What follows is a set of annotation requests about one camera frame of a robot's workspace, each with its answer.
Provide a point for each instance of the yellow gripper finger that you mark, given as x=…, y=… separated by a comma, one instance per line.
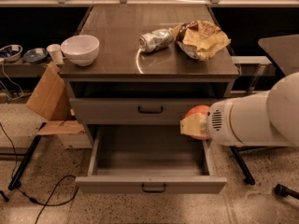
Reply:
x=194, y=125

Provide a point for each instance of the closed grey upper drawer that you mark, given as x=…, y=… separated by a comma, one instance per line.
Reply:
x=134, y=111

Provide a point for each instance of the small blue dish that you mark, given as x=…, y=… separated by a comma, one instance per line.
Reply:
x=35, y=56

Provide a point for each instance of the open grey middle drawer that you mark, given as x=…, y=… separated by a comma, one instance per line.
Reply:
x=142, y=159

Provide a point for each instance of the white bowl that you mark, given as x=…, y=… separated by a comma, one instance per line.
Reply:
x=81, y=49

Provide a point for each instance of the brown cardboard box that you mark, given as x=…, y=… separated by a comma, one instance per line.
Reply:
x=50, y=101

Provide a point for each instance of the black table leg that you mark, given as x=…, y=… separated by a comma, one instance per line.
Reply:
x=248, y=176
x=16, y=178

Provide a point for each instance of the grey drawer cabinet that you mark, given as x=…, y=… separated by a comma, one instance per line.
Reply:
x=120, y=71

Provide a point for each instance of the black table leg right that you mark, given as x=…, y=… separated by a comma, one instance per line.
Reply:
x=248, y=176

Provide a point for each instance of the crushed silver can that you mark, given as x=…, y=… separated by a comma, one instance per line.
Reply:
x=155, y=40

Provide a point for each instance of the blue patterned bowl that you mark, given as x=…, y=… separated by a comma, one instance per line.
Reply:
x=11, y=53

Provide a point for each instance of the black table leg left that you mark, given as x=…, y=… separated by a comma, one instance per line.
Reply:
x=16, y=178

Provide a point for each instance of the black caster wheel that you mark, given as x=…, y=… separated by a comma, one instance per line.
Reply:
x=283, y=191

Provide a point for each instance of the red apple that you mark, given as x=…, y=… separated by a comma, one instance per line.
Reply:
x=199, y=109

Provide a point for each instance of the white paper cup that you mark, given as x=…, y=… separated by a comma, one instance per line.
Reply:
x=55, y=53

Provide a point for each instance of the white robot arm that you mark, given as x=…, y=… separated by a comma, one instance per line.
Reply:
x=268, y=118

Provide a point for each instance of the crumpled yellow chip bag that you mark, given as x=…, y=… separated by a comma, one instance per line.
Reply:
x=200, y=40

